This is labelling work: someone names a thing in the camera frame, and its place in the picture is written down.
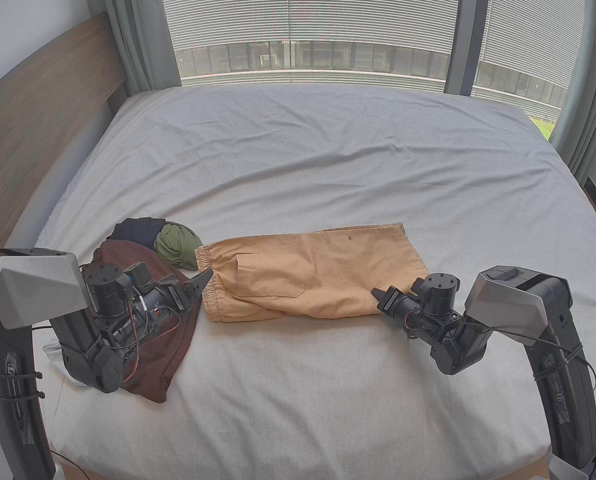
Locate grey-green curtain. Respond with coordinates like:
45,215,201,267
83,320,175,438
548,0,596,181
83,0,181,94

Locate green garment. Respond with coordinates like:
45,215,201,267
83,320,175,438
154,222,203,272

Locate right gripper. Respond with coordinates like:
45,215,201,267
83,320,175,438
377,286,423,322

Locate window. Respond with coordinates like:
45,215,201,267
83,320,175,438
159,0,591,139

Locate dark blue garment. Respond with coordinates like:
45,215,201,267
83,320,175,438
112,217,167,249

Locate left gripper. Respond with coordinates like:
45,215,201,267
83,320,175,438
140,277,195,322

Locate white garment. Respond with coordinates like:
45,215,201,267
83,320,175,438
43,338,78,386

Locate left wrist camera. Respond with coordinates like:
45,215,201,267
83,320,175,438
125,262,153,287

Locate black cable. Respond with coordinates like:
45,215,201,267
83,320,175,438
52,449,86,480

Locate tan shorts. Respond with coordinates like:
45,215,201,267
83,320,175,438
194,222,431,324

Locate brown garment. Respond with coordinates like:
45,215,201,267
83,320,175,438
93,239,201,404

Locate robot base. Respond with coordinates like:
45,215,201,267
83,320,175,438
545,450,596,480

